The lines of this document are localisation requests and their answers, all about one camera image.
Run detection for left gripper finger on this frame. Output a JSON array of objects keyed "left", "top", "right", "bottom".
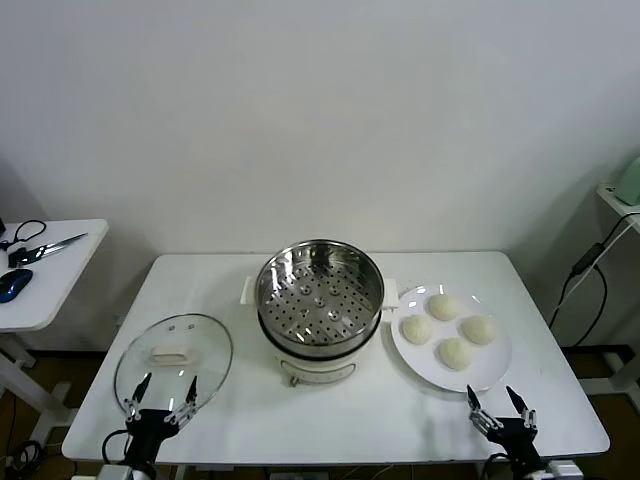
[
  {"left": 166, "top": 374, "right": 200, "bottom": 425},
  {"left": 122, "top": 372, "right": 153, "bottom": 421}
]

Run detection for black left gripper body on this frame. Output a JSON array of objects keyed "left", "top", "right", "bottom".
[{"left": 124, "top": 407, "right": 181, "bottom": 465}]

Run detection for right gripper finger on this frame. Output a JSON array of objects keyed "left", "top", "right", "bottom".
[
  {"left": 466, "top": 383, "right": 503, "bottom": 434},
  {"left": 504, "top": 384, "right": 540, "bottom": 432}
]

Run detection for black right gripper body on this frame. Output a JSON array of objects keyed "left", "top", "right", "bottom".
[{"left": 487, "top": 417, "right": 545, "bottom": 469}]

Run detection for glass lid with white handle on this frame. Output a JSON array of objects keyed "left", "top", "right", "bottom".
[{"left": 113, "top": 313, "right": 235, "bottom": 419}]

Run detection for white steamed baozi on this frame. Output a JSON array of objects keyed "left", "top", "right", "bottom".
[
  {"left": 426, "top": 293, "right": 462, "bottom": 322},
  {"left": 460, "top": 315, "right": 497, "bottom": 346},
  {"left": 401, "top": 315, "right": 434, "bottom": 346},
  {"left": 437, "top": 337, "right": 475, "bottom": 372}
]

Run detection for perforated steel steamer basket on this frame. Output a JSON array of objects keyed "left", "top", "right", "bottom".
[{"left": 241, "top": 239, "right": 400, "bottom": 351}]

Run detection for white round plate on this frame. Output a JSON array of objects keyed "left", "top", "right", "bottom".
[{"left": 389, "top": 284, "right": 513, "bottom": 393}]

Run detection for white electric cooker pot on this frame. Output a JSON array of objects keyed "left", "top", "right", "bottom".
[{"left": 258, "top": 304, "right": 384, "bottom": 389}]

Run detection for white side table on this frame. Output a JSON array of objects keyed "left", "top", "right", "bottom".
[{"left": 0, "top": 218, "right": 110, "bottom": 426}]

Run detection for white power strip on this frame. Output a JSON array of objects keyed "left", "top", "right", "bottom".
[{"left": 269, "top": 469, "right": 346, "bottom": 480}]

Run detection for blue computer mouse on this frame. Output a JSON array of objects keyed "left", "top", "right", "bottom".
[{"left": 0, "top": 268, "right": 34, "bottom": 304}]

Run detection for white shelf stand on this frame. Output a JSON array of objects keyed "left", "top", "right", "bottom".
[{"left": 579, "top": 183, "right": 640, "bottom": 400}]

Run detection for mint green appliance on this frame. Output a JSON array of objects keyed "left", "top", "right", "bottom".
[{"left": 613, "top": 154, "right": 640, "bottom": 206}]

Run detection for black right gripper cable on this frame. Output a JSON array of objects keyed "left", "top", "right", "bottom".
[{"left": 481, "top": 451, "right": 509, "bottom": 480}]

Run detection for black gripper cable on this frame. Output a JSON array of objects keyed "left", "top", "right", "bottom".
[
  {"left": 481, "top": 451, "right": 509, "bottom": 480},
  {"left": 101, "top": 428, "right": 132, "bottom": 462}
]

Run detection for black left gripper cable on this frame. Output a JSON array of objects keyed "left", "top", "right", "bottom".
[{"left": 101, "top": 428, "right": 132, "bottom": 462}]

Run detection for black cable with adapter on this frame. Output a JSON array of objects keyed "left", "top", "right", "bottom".
[{"left": 549, "top": 212, "right": 640, "bottom": 346}]

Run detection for steel scissors with dark handles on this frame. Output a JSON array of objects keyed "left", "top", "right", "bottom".
[{"left": 7, "top": 232, "right": 89, "bottom": 267}]

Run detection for thin white cable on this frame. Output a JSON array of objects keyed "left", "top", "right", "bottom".
[{"left": 594, "top": 217, "right": 634, "bottom": 274}]

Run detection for black cord loop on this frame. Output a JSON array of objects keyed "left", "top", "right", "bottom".
[{"left": 13, "top": 219, "right": 48, "bottom": 245}]

